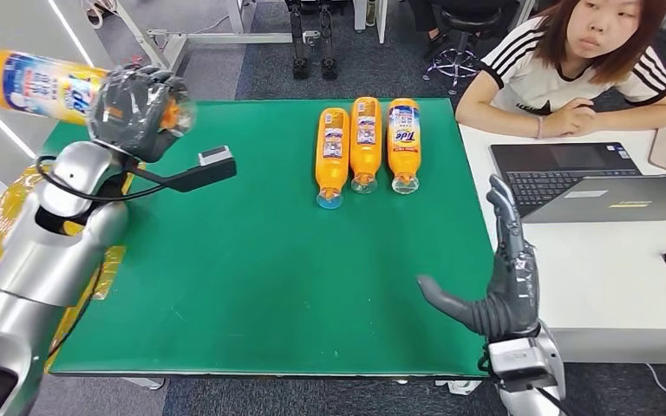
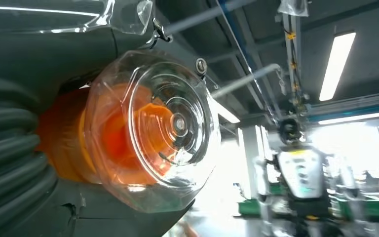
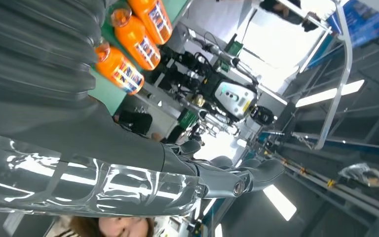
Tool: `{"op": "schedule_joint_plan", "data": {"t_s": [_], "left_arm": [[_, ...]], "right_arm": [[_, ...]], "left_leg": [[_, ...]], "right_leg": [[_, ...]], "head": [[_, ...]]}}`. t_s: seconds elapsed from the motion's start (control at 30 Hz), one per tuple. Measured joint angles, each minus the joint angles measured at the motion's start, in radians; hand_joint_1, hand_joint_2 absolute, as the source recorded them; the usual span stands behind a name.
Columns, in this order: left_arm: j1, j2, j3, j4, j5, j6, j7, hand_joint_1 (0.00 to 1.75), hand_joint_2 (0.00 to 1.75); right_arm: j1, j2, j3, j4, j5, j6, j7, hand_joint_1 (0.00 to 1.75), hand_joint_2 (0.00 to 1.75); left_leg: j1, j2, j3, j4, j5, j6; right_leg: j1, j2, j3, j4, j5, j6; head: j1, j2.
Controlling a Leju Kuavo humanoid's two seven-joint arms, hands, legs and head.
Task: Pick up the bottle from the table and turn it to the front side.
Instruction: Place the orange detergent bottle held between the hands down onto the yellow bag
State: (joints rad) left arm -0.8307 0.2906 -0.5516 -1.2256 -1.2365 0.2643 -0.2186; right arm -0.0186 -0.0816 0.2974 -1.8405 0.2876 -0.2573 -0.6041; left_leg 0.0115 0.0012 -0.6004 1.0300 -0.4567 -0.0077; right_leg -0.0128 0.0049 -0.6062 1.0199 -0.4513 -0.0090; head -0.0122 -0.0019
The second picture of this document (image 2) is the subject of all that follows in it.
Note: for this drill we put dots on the straight grey ceiling pipe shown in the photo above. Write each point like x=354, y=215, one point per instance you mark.
x=202, y=14

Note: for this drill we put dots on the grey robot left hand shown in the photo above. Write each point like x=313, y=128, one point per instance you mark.
x=62, y=59

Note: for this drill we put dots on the background humanoid robot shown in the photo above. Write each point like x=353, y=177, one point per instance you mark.
x=302, y=173

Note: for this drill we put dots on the bent grey ceiling pipe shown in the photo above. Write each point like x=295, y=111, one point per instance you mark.
x=241, y=81

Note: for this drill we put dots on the long ceiling light strip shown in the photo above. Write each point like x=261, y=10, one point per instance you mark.
x=359, y=117

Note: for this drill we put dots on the overhead hoist rail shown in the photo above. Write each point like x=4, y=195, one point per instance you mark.
x=290, y=49

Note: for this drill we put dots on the orange detergent bottle clear cap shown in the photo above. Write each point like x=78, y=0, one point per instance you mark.
x=143, y=130

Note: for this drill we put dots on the wide ceiling light panel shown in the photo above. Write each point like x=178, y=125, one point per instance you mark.
x=338, y=65

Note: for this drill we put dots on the green workbench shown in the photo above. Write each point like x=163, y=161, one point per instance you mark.
x=250, y=207

